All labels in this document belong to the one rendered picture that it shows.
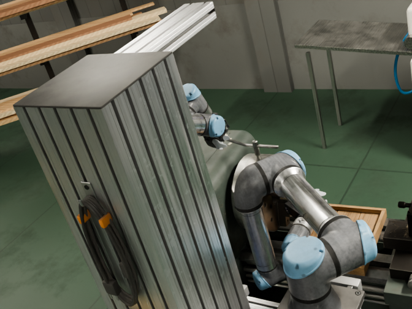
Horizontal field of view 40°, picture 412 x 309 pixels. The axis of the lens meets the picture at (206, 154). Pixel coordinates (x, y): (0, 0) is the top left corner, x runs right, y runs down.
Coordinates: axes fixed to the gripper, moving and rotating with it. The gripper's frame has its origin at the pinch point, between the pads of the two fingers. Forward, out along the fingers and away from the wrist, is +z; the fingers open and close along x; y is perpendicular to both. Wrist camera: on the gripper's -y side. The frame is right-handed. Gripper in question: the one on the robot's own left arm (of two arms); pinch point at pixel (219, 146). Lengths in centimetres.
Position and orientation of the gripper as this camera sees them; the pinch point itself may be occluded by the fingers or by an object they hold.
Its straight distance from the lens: 229.0
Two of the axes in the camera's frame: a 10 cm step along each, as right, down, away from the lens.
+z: 4.1, 5.6, 7.2
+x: 3.1, -8.3, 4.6
